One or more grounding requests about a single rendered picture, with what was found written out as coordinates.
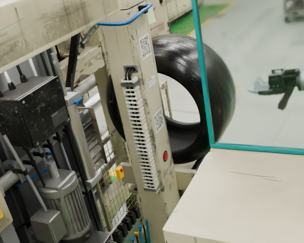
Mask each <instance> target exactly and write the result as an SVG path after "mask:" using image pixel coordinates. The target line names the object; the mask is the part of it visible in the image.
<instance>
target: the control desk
mask: <svg viewBox="0 0 304 243"><path fill-rule="evenodd" d="M163 234H164V239H165V243H304V155H302V154H289V153H277V152H264V151H252V150H239V149H226V148H211V149H210V152H208V154H207V156H206V157H205V159H204V160H203V162H202V164H201V165H200V167H199V169H198V170H197V172H196V174H195V175H194V177H193V179H192V180H191V182H190V184H189V185H188V187H187V189H186V191H185V192H184V194H183V196H182V197H181V199H180V201H179V202H178V204H177V206H176V207H175V209H174V211H173V212H172V214H171V216H170V217H169V219H168V221H167V222H166V224H165V226H164V227H163Z"/></svg>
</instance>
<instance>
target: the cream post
mask: <svg viewBox="0 0 304 243"><path fill-rule="evenodd" d="M118 1H119V6H120V12H118V13H116V14H114V15H113V16H111V17H109V18H107V19H105V20H103V21H102V22H124V21H127V20H129V19H131V18H132V17H133V16H134V15H135V14H137V13H138V12H139V11H138V6H140V5H145V1H144V0H118ZM99 26H100V30H101V34H102V38H103V43H104V47H105V51H106V56H107V60H108V64H109V68H110V73H111V78H112V82H113V86H114V91H115V95H116V99H117V104H118V108H119V112H120V116H121V121H122V125H123V129H124V135H125V139H126V143H127V147H128V152H129V156H130V160H131V164H132V169H133V173H134V177H135V182H136V186H137V190H138V195H139V200H140V204H141V208H142V212H143V217H144V221H145V225H146V230H147V224H146V220H148V223H149V230H150V238H151V243H165V239H164V234H163V227H164V226H165V224H166V222H167V221H168V219H169V217H170V216H171V214H172V212H173V211H174V209H175V207H176V206H177V204H178V202H179V201H180V196H179V190H178V185H177V181H176V174H175V168H174V163H173V158H172V152H171V146H170V141H169V135H168V131H167V126H166V117H165V112H164V106H163V101H162V96H161V90H160V84H159V79H158V73H157V67H156V62H155V57H154V51H153V45H152V38H151V33H150V27H149V22H148V16H147V13H143V14H141V15H140V16H139V17H138V18H137V19H136V20H134V21H133V22H132V23H130V24H128V25H124V26H102V25H99ZM147 33H148V35H149V41H150V46H151V52H152V53H151V54H150V55H149V56H148V57H146V58H145V59H144V60H142V55H141V50H140V45H139V39H140V38H141V37H143V36H144V35H146V34H147ZM130 65H137V66H138V73H132V74H131V77H138V79H140V83H139V87H140V88H139V90H140V94H141V98H142V102H143V107H144V111H145V113H144V114H145V118H146V122H147V126H148V131H149V132H148V134H149V138H150V142H151V146H152V153H153V157H154V159H153V160H154V163H155V167H156V169H155V170H156V171H157V173H156V174H157V177H158V181H159V183H158V184H160V183H161V186H160V190H159V191H158V193H157V194H156V193H149V192H145V191H144V187H145V186H144V182H143V179H142V175H141V173H142V172H141V169H140V165H139V161H138V154H137V151H136V147H135V142H134V136H133V132H132V128H131V124H130V120H129V116H128V111H127V107H126V105H127V104H126V100H125V96H124V92H123V87H121V84H120V83H121V79H123V78H124V77H125V72H124V67H123V66H130ZM153 75H154V79H155V83H154V84H153V85H152V86H151V87H149V82H148V79H150V78H151V77H152V76H153ZM160 108H162V113H163V118H164V126H163V127H162V128H161V129H160V131H159V132H158V133H156V128H155V123H154V118H153V116H154V114H155V113H156V112H157V111H158V110H159V109H160ZM165 152H166V153H168V159H167V160H164V153H165ZM147 232H148V230H147ZM147 234H148V233H147Z"/></svg>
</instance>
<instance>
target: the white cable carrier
mask: <svg viewBox="0 0 304 243"><path fill-rule="evenodd" d="M127 79H128V77H127ZM137 80H138V77H131V80H129V79H128V80H126V79H125V77H124V78H123V79H121V83H135V82H136V81H137ZM129 88H130V89H129ZM139 88H140V87H139V84H138V85H136V86H135V87H123V92H124V96H125V100H126V104H127V105H126V107H127V111H128V116H129V120H130V124H131V128H132V132H133V136H134V142H135V147H136V151H137V154H138V161H139V165H140V169H141V172H142V173H141V175H142V179H143V182H144V186H145V187H144V188H148V189H156V188H157V187H158V186H159V184H158V183H159V181H158V177H157V174H156V173H157V171H156V170H155V169H156V167H155V163H154V160H153V159H154V157H153V153H152V146H151V142H150V138H149V134H148V132H149V131H148V126H147V122H146V118H145V114H144V113H145V111H144V107H143V102H142V98H141V94H140V90H139ZM130 92H131V94H130ZM131 96H132V97H131ZM135 96H136V97H135ZM132 100H133V102H132ZM133 104H134V106H133ZM136 104H137V105H136ZM133 108H135V110H133ZM137 109H138V110H137ZM134 112H135V114H134ZM138 112H139V114H138ZM135 116H136V117H137V118H135ZM139 116H140V117H139ZM136 120H137V121H138V122H136ZM137 124H138V126H137ZM138 128H139V130H138ZM138 132H140V133H138ZM139 136H141V137H139ZM140 140H141V141H140ZM141 143H142V144H141ZM141 147H143V148H141ZM150 186H151V187H152V188H150ZM159 190H160V188H159V189H158V191H159ZM158 191H157V192H152V191H145V192H149V193H156V194H157V193H158Z"/></svg>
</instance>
